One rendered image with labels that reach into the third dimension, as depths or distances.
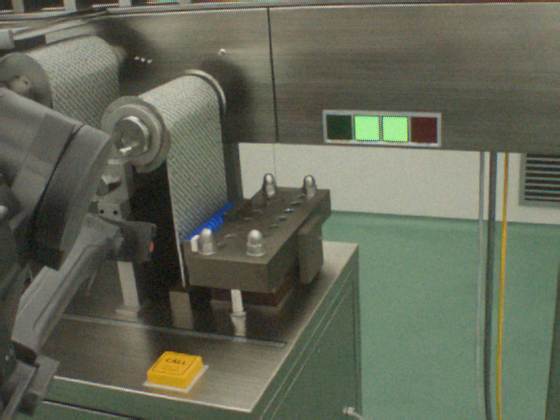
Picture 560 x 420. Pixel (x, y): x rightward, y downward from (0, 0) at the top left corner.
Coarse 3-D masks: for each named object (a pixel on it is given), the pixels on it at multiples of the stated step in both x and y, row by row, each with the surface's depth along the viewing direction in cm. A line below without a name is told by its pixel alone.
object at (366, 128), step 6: (360, 120) 154; (366, 120) 154; (372, 120) 153; (378, 120) 153; (360, 126) 155; (366, 126) 154; (372, 126) 154; (378, 126) 153; (360, 132) 155; (366, 132) 155; (372, 132) 154; (378, 132) 154; (360, 138) 156; (366, 138) 155; (372, 138) 155; (378, 138) 154
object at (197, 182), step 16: (208, 144) 152; (176, 160) 139; (192, 160) 146; (208, 160) 152; (176, 176) 140; (192, 176) 146; (208, 176) 153; (224, 176) 160; (176, 192) 140; (192, 192) 146; (208, 192) 153; (224, 192) 161; (176, 208) 141; (192, 208) 147; (208, 208) 154; (176, 224) 141; (192, 224) 147
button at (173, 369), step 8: (168, 352) 126; (160, 360) 124; (168, 360) 124; (176, 360) 123; (184, 360) 123; (192, 360) 123; (200, 360) 124; (152, 368) 122; (160, 368) 121; (168, 368) 121; (176, 368) 121; (184, 368) 121; (192, 368) 121; (200, 368) 124; (152, 376) 120; (160, 376) 120; (168, 376) 119; (176, 376) 119; (184, 376) 119; (192, 376) 121; (160, 384) 121; (168, 384) 120; (176, 384) 119; (184, 384) 119
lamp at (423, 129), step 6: (414, 120) 150; (420, 120) 150; (426, 120) 149; (432, 120) 149; (414, 126) 151; (420, 126) 150; (426, 126) 150; (432, 126) 149; (414, 132) 151; (420, 132) 151; (426, 132) 150; (432, 132) 150; (414, 138) 152; (420, 138) 151; (426, 138) 151; (432, 138) 150
